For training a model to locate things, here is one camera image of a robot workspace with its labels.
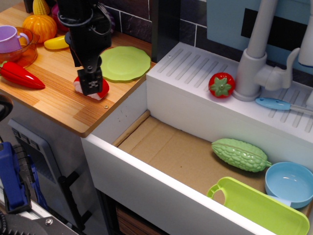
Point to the magenta toy pot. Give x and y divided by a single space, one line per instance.
55 11

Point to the green toy plate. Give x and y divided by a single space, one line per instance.
124 63

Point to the red toy chili pepper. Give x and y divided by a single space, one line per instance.
17 74

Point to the brown cardboard sheet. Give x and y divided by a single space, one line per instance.
182 156

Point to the light blue toy bowl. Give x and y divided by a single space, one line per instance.
290 182

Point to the orange transparent bowl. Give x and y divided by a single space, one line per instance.
27 54

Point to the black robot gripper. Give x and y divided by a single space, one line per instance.
89 36

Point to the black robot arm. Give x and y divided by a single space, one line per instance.
70 8

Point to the orange toy pumpkin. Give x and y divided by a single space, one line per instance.
42 25

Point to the purple striped toy onion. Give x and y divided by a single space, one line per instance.
112 23

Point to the black oven door handle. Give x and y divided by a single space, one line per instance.
65 183

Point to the red and white toy sushi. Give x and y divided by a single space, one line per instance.
96 96

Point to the red toy tomato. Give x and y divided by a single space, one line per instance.
221 85

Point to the grey toy faucet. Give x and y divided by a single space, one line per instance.
253 73

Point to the purple toy cup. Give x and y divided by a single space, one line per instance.
10 39

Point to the yellow toy banana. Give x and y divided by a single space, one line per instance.
56 43

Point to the blue clamp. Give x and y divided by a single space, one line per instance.
19 179

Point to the blue handled toy utensil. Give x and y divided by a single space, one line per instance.
281 105

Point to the white toy sink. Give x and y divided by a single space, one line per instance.
176 93

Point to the yellow toy corn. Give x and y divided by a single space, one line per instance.
40 7

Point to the green toy bitter gourd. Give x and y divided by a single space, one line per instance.
240 154

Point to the green toy cutting board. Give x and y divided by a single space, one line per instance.
260 208

